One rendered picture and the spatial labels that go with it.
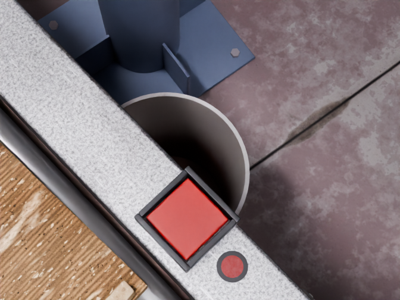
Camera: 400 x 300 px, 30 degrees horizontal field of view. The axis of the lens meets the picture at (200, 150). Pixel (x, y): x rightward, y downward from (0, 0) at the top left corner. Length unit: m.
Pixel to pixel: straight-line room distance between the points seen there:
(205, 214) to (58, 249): 0.15
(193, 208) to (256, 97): 1.04
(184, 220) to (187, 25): 1.11
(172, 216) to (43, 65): 0.22
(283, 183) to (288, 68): 0.28
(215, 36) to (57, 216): 1.12
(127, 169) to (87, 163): 0.04
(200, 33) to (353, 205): 0.54
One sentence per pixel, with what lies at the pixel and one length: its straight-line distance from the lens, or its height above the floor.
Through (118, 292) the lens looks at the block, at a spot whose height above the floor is 0.96.
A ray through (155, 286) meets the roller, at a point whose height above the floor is 0.92.
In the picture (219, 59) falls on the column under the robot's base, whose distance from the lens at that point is 1.79.
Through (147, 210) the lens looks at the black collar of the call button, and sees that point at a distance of 0.75.
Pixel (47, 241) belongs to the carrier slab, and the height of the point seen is 0.94.
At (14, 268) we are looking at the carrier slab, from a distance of 0.75.
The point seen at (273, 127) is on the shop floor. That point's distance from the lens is 1.75.
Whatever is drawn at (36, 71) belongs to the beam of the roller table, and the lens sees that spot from 0.82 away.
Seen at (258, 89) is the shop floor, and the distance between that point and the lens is 1.78.
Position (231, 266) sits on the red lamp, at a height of 0.92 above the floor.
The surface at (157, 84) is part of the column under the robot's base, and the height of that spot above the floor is 0.01.
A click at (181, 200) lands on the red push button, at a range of 0.75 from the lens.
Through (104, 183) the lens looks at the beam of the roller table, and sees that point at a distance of 0.78.
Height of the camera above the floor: 1.67
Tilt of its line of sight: 75 degrees down
